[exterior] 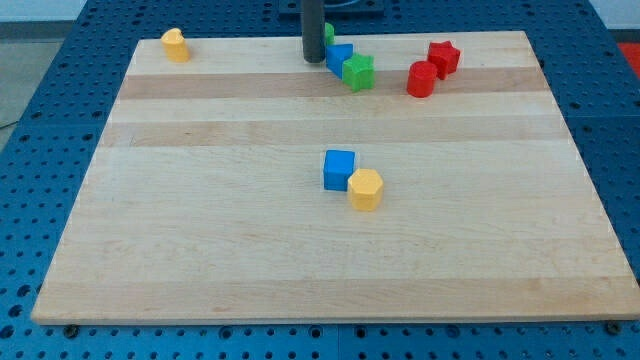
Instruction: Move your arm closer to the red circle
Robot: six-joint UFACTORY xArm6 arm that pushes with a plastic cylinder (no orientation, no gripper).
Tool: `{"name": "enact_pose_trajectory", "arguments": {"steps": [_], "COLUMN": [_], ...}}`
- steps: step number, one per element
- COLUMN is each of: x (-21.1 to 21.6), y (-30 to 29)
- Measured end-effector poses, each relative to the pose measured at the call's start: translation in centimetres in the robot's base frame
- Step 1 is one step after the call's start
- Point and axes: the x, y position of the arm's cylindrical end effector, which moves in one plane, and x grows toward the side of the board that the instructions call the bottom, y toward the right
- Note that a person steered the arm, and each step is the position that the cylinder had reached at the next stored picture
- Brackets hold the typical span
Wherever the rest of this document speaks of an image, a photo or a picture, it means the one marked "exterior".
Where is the yellow hexagon block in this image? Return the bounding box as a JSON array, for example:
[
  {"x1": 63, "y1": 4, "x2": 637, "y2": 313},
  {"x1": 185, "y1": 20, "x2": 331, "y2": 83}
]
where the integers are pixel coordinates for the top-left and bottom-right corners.
[{"x1": 347, "y1": 168, "x2": 384, "y2": 211}]

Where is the light wooden board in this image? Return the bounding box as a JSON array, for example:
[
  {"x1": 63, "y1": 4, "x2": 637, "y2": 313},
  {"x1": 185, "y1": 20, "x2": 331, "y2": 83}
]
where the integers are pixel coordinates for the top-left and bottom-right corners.
[{"x1": 32, "y1": 31, "x2": 639, "y2": 325}]

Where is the red star block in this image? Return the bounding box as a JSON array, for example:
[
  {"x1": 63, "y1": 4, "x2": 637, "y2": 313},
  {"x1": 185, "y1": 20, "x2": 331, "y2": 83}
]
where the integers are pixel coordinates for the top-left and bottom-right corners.
[{"x1": 427, "y1": 41, "x2": 461, "y2": 80}]

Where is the green star block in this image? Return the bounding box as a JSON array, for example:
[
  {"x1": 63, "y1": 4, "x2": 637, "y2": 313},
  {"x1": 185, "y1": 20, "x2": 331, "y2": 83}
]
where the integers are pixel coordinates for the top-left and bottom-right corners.
[{"x1": 342, "y1": 53, "x2": 375, "y2": 92}]

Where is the yellow heart block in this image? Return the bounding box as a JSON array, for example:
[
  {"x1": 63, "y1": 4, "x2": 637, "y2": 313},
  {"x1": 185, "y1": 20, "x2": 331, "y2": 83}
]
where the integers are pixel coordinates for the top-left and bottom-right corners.
[{"x1": 160, "y1": 28, "x2": 190, "y2": 63}]

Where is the blue cube block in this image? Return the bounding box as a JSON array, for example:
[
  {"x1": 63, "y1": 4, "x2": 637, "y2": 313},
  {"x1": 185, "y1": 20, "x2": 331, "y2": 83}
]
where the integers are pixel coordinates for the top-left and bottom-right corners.
[{"x1": 323, "y1": 150, "x2": 355, "y2": 192}]

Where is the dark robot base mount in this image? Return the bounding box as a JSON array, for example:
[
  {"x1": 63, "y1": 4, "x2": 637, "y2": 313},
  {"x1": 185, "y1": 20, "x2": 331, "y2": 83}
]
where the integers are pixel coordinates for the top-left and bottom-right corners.
[{"x1": 274, "y1": 0, "x2": 385, "y2": 17}]

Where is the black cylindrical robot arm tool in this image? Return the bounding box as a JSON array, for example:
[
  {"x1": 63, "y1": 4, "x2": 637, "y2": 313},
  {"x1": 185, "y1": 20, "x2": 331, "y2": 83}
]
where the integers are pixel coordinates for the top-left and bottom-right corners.
[{"x1": 300, "y1": 0, "x2": 325, "y2": 64}]

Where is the red cylinder block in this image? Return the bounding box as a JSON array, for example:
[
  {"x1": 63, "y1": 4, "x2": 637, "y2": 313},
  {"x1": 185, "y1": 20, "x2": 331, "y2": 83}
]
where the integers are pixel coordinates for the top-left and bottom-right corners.
[{"x1": 406, "y1": 61, "x2": 437, "y2": 98}]

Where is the blue triangle block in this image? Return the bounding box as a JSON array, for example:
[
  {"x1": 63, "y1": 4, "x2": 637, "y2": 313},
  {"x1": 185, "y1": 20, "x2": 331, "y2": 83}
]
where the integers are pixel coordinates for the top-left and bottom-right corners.
[{"x1": 326, "y1": 44, "x2": 354, "y2": 79}]

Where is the green block behind tool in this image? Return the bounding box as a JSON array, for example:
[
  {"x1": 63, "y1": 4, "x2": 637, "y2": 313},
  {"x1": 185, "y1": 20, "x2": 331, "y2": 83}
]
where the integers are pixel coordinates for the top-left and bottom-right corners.
[{"x1": 324, "y1": 22, "x2": 335, "y2": 46}]

